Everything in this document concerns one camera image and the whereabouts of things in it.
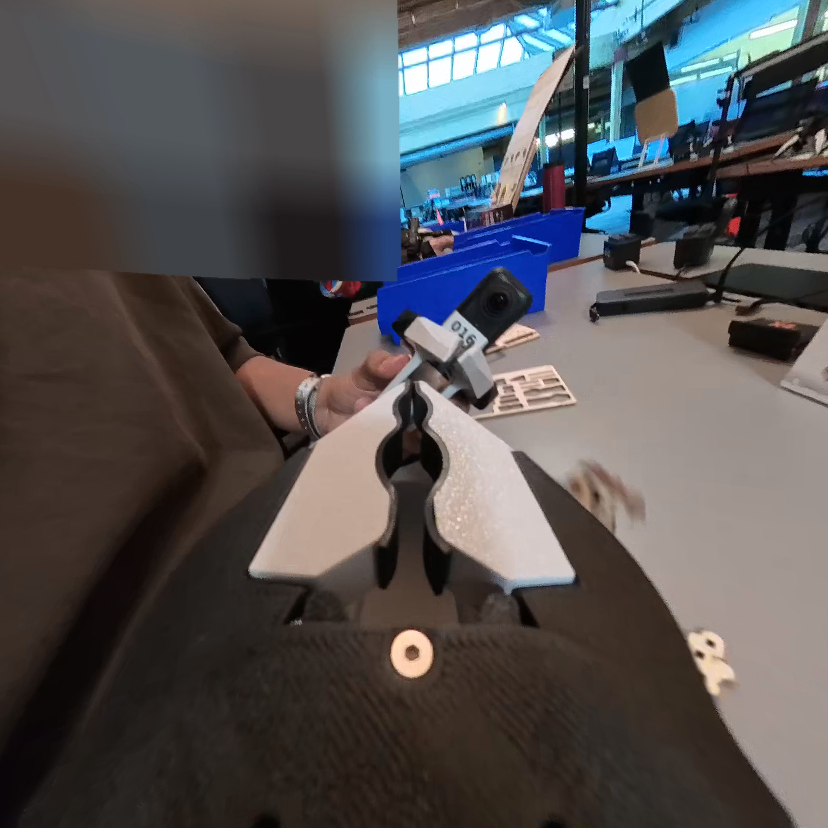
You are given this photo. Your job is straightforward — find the long brown-top table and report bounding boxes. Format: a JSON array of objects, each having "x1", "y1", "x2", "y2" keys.
[{"x1": 585, "y1": 132, "x2": 828, "y2": 250}]

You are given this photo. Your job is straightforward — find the person's left hand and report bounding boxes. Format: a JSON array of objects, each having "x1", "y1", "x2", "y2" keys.
[{"x1": 316, "y1": 349, "x2": 413, "y2": 437}]

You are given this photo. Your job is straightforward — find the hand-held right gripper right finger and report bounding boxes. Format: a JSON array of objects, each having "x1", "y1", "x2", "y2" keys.
[{"x1": 414, "y1": 380, "x2": 578, "y2": 595}]

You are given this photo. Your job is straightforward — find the wooden piece with square holes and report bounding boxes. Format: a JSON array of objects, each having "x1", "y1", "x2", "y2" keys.
[{"x1": 686, "y1": 627, "x2": 740, "y2": 697}]

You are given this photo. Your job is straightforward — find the leaning wooden board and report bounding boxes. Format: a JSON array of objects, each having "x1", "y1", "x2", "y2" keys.
[{"x1": 490, "y1": 44, "x2": 578, "y2": 209}]

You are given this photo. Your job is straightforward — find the small black box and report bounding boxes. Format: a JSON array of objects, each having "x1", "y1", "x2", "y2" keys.
[{"x1": 726, "y1": 316, "x2": 820, "y2": 363}]

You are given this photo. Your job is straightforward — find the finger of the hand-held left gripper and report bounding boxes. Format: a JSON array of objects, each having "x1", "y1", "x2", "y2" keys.
[
  {"x1": 453, "y1": 351, "x2": 499, "y2": 410},
  {"x1": 383, "y1": 316, "x2": 468, "y2": 393}
]

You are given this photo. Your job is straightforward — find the black pole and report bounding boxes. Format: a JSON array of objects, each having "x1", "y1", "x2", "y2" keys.
[{"x1": 573, "y1": 0, "x2": 592, "y2": 209}]

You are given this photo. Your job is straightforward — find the black power bank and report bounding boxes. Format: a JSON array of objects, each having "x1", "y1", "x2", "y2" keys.
[{"x1": 589, "y1": 278, "x2": 712, "y2": 323}]

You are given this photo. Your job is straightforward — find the blue plastic bin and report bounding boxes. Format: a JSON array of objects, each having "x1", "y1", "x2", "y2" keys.
[
  {"x1": 377, "y1": 235, "x2": 552, "y2": 339},
  {"x1": 452, "y1": 206, "x2": 587, "y2": 257}
]

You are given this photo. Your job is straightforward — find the wooden cut-out puzzle sheet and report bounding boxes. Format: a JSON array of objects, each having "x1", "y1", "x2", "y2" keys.
[{"x1": 474, "y1": 364, "x2": 578, "y2": 421}]

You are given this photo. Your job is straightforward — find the puzzle instruction booklet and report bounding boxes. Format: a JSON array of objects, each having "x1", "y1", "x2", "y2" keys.
[{"x1": 779, "y1": 320, "x2": 828, "y2": 407}]

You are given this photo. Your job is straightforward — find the black charger cubes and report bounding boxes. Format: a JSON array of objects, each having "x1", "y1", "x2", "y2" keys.
[{"x1": 673, "y1": 224, "x2": 718, "y2": 270}]

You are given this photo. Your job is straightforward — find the silver wristwatch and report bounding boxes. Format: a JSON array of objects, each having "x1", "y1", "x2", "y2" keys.
[{"x1": 294, "y1": 373, "x2": 332, "y2": 442}]

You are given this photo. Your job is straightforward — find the layered wooden puzzle model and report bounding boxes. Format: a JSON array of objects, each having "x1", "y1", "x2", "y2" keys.
[{"x1": 567, "y1": 459, "x2": 648, "y2": 536}]

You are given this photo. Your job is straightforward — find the black flat device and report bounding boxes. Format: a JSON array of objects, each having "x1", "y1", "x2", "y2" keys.
[{"x1": 702, "y1": 260, "x2": 828, "y2": 313}]

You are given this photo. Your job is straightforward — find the stack of wooden puzzle sheets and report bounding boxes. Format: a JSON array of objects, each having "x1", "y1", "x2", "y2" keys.
[{"x1": 484, "y1": 322, "x2": 542, "y2": 357}]

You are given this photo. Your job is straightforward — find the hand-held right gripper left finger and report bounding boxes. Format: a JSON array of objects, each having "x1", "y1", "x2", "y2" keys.
[{"x1": 248, "y1": 380, "x2": 416, "y2": 590}]

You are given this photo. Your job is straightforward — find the grey desk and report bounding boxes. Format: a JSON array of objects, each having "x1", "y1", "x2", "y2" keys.
[{"x1": 330, "y1": 233, "x2": 828, "y2": 828}]

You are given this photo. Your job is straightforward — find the black and cardboard sign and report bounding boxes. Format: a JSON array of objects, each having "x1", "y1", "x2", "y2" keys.
[{"x1": 623, "y1": 41, "x2": 681, "y2": 148}]

